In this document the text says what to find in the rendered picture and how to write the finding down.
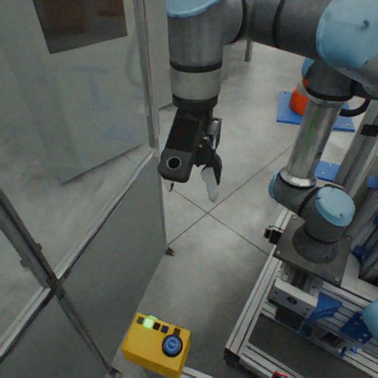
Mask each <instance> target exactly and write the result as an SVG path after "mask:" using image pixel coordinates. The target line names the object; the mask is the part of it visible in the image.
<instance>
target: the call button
mask: <svg viewBox="0 0 378 378"><path fill-rule="evenodd" d="M179 349H180V341H179V339H178V337H175V336H168V338H167V339H166V340H165V350H166V351H167V352H168V353H169V354H175V353H176V352H178V351H179Z"/></svg>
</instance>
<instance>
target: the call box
mask: <svg viewBox="0 0 378 378"><path fill-rule="evenodd" d="M139 316H140V317H144V318H145V319H144V321H143V324H142V325H140V324H138V323H136V321H137V318H138V317H139ZM147 319H150V320H152V321H153V323H152V325H151V328H149V327H146V326H144V324H145V320H147ZM155 321H156V322H158V323H160V324H161V326H160V328H159V331H157V330H155V329H153V326H154V322H155ZM163 325H164V326H168V327H169V328H168V332H167V334H166V333H163V332H161V328H162V326H163ZM175 328H178V329H181V332H180V335H179V336H176V335H174V334H172V333H173V331H174V329H175ZM168 336H175V337H178V339H179V341H180V349H179V351H178V352H176V353H175V354H169V353H168V352H167V351H166V350H165V340H166V339H167V338H168ZM189 348H190V331H188V330H186V329H182V328H180V327H177V326H174V325H171V324H170V323H166V322H164V321H162V320H158V319H156V318H153V317H150V316H148V315H143V314H140V313H137V315H136V317H135V318H134V321H133V323H132V325H131V328H130V330H129V332H128V334H127V336H126V338H125V342H123V344H122V346H121V351H122V353H123V355H124V357H125V359H126V360H127V361H129V362H132V363H134V364H137V365H140V366H142V367H144V368H147V369H149V370H152V371H156V372H157V373H160V374H163V375H165V376H167V377H170V378H180V377H181V375H182V370H183V368H184V365H185V360H186V357H187V355H188V350H189Z"/></svg>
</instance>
